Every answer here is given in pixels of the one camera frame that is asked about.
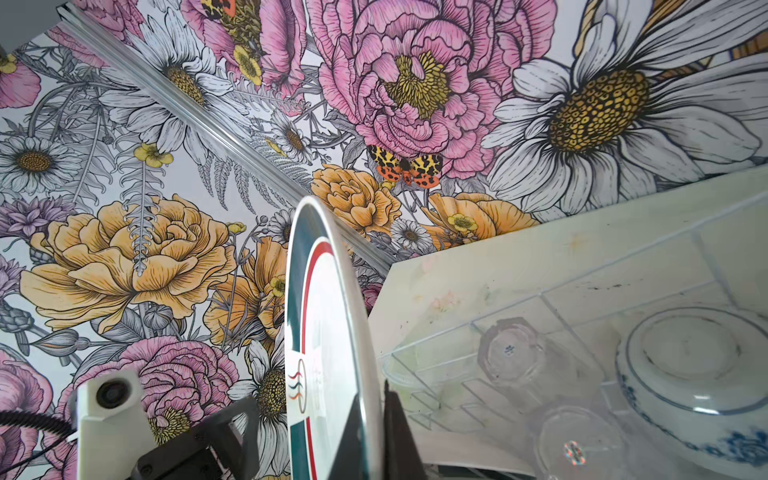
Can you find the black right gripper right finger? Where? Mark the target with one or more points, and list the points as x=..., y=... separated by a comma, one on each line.
x=401, y=460

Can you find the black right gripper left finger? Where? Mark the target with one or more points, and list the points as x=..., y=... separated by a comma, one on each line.
x=348, y=460

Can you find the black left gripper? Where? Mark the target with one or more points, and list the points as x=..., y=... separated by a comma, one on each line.
x=224, y=444

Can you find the plate green red band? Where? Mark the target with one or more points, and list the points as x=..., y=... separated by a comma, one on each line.
x=330, y=369

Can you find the white wire dish rack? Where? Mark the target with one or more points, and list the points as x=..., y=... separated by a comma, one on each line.
x=583, y=283

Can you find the clear glass far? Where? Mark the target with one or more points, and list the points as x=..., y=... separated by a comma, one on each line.
x=530, y=369

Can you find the clear glass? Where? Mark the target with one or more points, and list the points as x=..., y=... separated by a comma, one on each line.
x=530, y=369
x=570, y=441

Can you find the clear glass near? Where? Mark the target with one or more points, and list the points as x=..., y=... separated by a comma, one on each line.
x=570, y=441

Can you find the white blue floral bowl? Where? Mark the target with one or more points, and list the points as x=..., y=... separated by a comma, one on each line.
x=697, y=378

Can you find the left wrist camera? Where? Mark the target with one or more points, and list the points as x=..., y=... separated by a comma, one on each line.
x=113, y=429

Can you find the left aluminium corner post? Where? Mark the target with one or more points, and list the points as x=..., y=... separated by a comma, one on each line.
x=235, y=85

